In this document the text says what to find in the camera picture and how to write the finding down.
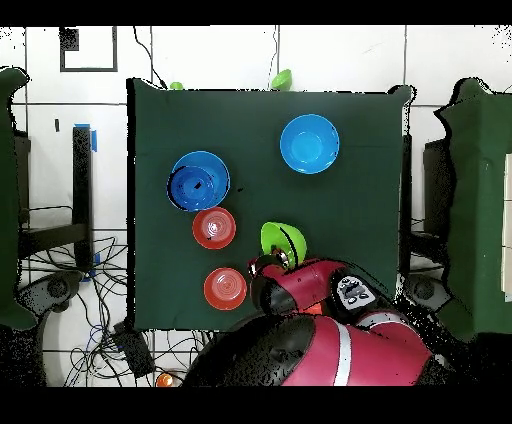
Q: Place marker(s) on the green bowl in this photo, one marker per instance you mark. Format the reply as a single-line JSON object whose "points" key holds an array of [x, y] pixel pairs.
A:
{"points": [[272, 236], [282, 80]]}

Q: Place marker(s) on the orange bowl with ringed bottom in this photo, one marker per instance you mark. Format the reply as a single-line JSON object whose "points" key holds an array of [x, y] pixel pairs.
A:
{"points": [[214, 228]]}

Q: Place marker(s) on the small dark blue bowl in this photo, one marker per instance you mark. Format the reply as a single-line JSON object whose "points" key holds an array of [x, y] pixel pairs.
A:
{"points": [[190, 188]]}

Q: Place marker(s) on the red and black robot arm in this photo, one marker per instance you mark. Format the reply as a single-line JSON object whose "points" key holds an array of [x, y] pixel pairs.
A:
{"points": [[340, 352]]}

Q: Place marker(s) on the small plain orange bowl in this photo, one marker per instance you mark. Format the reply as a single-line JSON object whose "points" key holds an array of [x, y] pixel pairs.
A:
{"points": [[225, 288]]}

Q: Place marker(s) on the large blue bowl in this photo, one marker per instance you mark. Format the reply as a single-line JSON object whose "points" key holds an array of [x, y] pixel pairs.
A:
{"points": [[310, 144], [220, 172]]}

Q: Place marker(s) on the small orange floor object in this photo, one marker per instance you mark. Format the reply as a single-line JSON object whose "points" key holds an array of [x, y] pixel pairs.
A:
{"points": [[164, 380]]}

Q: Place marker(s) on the black power strip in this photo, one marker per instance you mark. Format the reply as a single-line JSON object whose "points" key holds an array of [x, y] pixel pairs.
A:
{"points": [[134, 352]]}

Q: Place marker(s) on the dark green tablecloth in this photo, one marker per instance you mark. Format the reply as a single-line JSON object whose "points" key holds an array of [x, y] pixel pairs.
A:
{"points": [[200, 116], [8, 200], [480, 200]]}

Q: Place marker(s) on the grey chair base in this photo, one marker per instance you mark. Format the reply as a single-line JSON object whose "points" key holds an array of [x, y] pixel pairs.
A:
{"points": [[426, 290]]}

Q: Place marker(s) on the green bowl on floor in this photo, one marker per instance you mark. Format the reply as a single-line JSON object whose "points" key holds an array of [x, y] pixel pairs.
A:
{"points": [[282, 80]]}

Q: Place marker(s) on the black metal stand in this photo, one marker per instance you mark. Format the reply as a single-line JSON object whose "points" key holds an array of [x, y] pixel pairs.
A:
{"points": [[82, 180]]}

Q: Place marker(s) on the small green floor object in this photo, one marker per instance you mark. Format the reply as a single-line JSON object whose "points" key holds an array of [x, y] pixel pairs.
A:
{"points": [[176, 85]]}

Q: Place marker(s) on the black chair base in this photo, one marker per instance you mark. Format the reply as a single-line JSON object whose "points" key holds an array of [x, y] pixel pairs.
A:
{"points": [[52, 290]]}

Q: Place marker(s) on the blue tape strip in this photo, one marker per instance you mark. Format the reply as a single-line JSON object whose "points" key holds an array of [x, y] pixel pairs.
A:
{"points": [[94, 140]]}

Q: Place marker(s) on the dark square floor frame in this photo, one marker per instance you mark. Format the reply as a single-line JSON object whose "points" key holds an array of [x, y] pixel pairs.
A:
{"points": [[114, 52]]}

